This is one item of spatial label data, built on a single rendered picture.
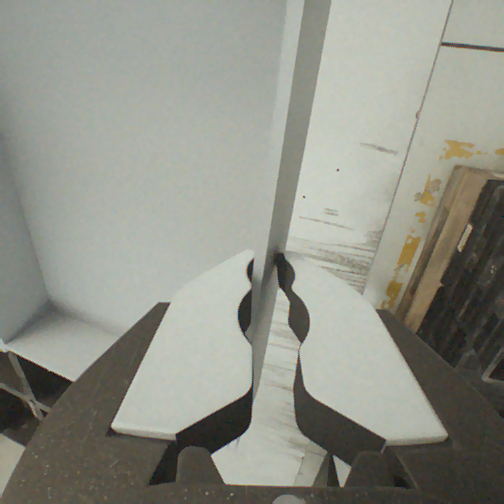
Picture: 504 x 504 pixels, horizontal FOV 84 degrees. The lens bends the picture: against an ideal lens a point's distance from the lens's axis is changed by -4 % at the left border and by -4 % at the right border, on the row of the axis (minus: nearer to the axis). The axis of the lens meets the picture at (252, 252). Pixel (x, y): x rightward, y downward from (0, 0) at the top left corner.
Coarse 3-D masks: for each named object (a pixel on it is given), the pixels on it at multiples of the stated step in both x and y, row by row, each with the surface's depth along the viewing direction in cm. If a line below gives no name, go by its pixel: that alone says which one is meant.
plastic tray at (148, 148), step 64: (0, 0) 14; (64, 0) 13; (128, 0) 12; (192, 0) 11; (256, 0) 11; (320, 0) 9; (0, 64) 16; (64, 64) 14; (128, 64) 13; (192, 64) 13; (256, 64) 12; (0, 128) 18; (64, 128) 16; (128, 128) 15; (192, 128) 14; (256, 128) 13; (0, 192) 19; (64, 192) 19; (128, 192) 17; (192, 192) 16; (256, 192) 14; (0, 256) 20; (64, 256) 22; (128, 256) 19; (192, 256) 18; (256, 256) 11; (0, 320) 21; (64, 320) 25; (128, 320) 23; (256, 320) 12; (256, 384) 19
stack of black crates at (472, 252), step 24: (480, 192) 88; (480, 216) 86; (480, 240) 83; (456, 264) 95; (480, 264) 81; (456, 288) 92; (480, 288) 77; (456, 312) 87; (480, 312) 74; (480, 336) 73; (480, 360) 71
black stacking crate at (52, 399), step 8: (24, 360) 64; (24, 368) 65; (32, 368) 67; (40, 368) 69; (32, 376) 67; (40, 376) 70; (48, 376) 72; (56, 376) 75; (32, 384) 68; (40, 384) 70; (48, 384) 73; (56, 384) 75; (64, 384) 75; (40, 392) 71; (48, 392) 73; (56, 392) 73; (40, 400) 71; (48, 400) 71; (56, 400) 71
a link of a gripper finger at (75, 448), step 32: (160, 320) 8; (128, 352) 7; (96, 384) 6; (128, 384) 6; (64, 416) 5; (96, 416) 6; (32, 448) 5; (64, 448) 5; (96, 448) 5; (128, 448) 5; (160, 448) 5; (32, 480) 4; (64, 480) 5; (96, 480) 5; (128, 480) 5; (160, 480) 5
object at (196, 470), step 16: (192, 448) 5; (192, 464) 5; (208, 464) 5; (352, 464) 5; (368, 464) 5; (384, 464) 5; (176, 480) 5; (192, 480) 5; (208, 480) 5; (352, 480) 5; (368, 480) 5; (384, 480) 5; (128, 496) 4; (144, 496) 4; (160, 496) 4; (176, 496) 4; (192, 496) 4; (208, 496) 4; (224, 496) 4; (240, 496) 4; (256, 496) 4; (272, 496) 4; (288, 496) 4; (304, 496) 4; (320, 496) 4; (336, 496) 4; (352, 496) 4; (368, 496) 4; (384, 496) 4; (400, 496) 4; (416, 496) 4; (432, 496) 4
